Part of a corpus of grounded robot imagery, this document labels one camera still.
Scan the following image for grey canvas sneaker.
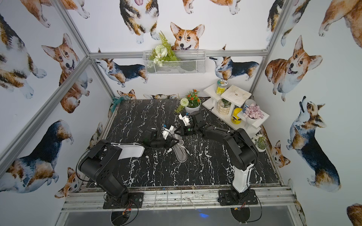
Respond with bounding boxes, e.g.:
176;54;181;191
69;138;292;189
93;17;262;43
171;134;188;163

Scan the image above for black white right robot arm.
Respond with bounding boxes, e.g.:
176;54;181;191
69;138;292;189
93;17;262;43
175;111;258;195

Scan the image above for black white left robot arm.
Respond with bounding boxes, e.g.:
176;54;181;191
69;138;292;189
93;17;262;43
76;128;180;206

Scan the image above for white potted red flowers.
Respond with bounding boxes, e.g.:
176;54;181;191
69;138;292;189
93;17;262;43
174;89;201;114

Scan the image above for woven basket with plant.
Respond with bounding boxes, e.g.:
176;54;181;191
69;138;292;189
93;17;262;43
217;99;231;115

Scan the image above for white tiered shelf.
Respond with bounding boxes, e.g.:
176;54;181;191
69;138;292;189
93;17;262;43
202;83;270;141

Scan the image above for yellow container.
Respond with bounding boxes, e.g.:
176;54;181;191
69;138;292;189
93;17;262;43
231;107;242;124

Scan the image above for green lidded jar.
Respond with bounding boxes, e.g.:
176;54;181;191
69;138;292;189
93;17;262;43
216;79;228;96

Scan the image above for green cloth ribbon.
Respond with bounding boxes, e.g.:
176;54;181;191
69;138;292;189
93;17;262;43
109;96;128;113

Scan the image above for blue grey tin can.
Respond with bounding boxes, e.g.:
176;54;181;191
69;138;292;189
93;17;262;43
242;99;256;113

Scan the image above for pink flowers white pot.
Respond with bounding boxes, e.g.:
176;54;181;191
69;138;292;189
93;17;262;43
244;104;264;124

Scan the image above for small white potted plant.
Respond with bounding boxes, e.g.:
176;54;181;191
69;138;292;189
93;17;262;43
252;134;267;153

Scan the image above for green white artificial flowers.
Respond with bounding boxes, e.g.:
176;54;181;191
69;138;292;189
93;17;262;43
149;31;180;67

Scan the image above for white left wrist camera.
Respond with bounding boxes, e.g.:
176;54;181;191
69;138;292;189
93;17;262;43
162;124;174;140

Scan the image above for white wire wall basket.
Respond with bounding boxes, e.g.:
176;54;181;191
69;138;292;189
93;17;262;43
142;50;206;75

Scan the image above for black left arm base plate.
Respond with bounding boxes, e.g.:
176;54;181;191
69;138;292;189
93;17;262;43
103;192;144;210

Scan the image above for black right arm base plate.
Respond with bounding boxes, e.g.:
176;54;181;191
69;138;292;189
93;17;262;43
217;189;258;206

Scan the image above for aluminium frame rail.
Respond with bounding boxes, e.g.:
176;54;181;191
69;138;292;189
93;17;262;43
61;187;296;212

